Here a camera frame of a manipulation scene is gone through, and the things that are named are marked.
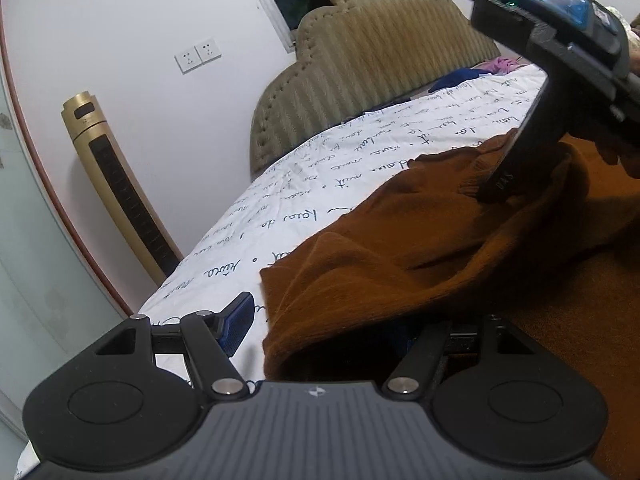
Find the dark blue garment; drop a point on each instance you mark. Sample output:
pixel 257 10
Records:
pixel 457 80

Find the person's right hand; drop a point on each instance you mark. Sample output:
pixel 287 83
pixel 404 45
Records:
pixel 620 157

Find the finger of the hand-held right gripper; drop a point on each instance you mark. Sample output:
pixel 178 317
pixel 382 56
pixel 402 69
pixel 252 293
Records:
pixel 520 145

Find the olive padded headboard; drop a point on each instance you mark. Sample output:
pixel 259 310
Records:
pixel 380 45

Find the frosted glass door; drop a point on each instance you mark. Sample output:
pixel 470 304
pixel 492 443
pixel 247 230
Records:
pixel 35 280

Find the red-brown door frame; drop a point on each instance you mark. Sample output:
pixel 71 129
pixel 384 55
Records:
pixel 60 220

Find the gold tower fan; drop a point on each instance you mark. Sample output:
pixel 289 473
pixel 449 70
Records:
pixel 117 180

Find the white wall socket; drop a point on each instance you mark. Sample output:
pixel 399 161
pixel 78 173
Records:
pixel 208 50
pixel 188 62

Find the brown knit sweater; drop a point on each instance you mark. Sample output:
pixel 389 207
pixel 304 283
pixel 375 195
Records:
pixel 430 260

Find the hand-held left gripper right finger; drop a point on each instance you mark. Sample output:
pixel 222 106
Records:
pixel 425 355

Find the white printed bed sheet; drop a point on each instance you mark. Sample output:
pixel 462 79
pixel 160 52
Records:
pixel 320 195

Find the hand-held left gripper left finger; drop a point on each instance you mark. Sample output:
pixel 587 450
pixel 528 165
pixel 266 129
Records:
pixel 238 324

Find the purple garment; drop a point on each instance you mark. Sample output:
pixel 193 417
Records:
pixel 500 66

